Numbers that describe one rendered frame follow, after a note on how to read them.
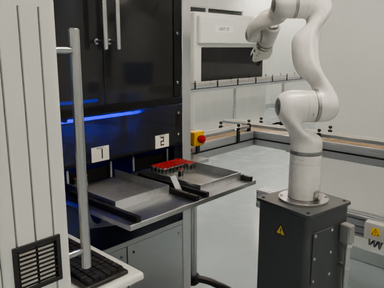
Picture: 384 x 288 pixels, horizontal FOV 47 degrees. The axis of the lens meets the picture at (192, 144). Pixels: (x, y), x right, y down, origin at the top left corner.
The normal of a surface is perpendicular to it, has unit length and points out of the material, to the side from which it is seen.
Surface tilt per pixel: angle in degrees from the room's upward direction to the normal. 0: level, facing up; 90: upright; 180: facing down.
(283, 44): 90
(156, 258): 90
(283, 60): 90
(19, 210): 90
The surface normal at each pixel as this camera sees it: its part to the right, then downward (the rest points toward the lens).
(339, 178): -0.68, 0.15
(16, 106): 0.73, 0.15
